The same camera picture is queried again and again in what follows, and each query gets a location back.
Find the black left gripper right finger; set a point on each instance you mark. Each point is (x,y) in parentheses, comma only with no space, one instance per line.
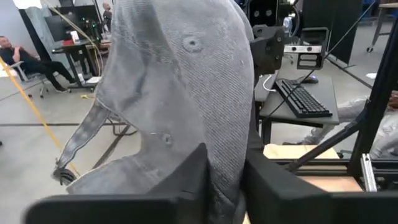
(295,205)

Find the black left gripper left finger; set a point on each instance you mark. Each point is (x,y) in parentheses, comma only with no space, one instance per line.
(124,208)

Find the grey baseball cap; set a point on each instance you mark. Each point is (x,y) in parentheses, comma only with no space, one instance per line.
(186,93)

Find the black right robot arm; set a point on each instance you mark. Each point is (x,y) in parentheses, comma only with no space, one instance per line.
(262,12)

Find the black computer mouse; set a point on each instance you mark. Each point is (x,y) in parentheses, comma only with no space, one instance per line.
(309,80)

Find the black keyboard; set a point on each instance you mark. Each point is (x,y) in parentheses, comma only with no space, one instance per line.
(301,99)

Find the grey desk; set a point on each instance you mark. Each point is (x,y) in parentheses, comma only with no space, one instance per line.
(323,93)

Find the black partition panel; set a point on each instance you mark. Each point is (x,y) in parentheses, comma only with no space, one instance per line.
(335,28)

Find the silver aluminium profile piece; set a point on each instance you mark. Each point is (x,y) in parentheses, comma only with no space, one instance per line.
(368,172)

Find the grey office chair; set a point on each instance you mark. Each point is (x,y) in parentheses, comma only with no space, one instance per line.
(28,76)

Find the black desk with clutter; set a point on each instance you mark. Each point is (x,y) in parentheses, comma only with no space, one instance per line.
(74,46)

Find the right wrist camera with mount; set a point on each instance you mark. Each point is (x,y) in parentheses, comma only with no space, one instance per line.
(308,49)

